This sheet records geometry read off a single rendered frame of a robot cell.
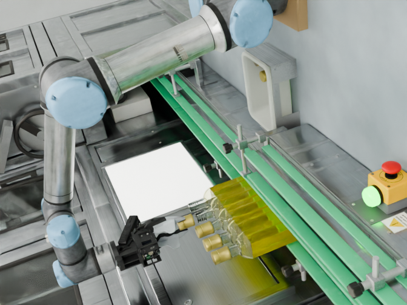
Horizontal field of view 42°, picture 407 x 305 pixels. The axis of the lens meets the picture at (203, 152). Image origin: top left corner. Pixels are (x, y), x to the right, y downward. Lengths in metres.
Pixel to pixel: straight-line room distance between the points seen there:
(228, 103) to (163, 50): 0.78
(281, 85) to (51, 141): 0.64
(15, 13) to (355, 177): 3.98
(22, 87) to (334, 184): 1.33
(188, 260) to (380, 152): 0.63
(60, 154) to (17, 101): 0.88
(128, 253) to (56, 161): 0.30
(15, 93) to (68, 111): 1.07
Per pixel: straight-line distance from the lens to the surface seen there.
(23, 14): 4.91
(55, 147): 1.34
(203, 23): 1.19
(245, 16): 1.19
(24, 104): 2.21
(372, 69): 1.20
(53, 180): 1.39
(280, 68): 1.49
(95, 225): 1.82
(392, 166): 1.17
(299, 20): 1.38
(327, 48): 1.34
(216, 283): 1.47
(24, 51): 2.46
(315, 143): 1.44
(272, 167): 1.40
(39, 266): 1.78
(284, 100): 1.53
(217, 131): 1.79
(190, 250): 1.58
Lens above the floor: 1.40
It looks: 13 degrees down
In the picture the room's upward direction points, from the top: 109 degrees counter-clockwise
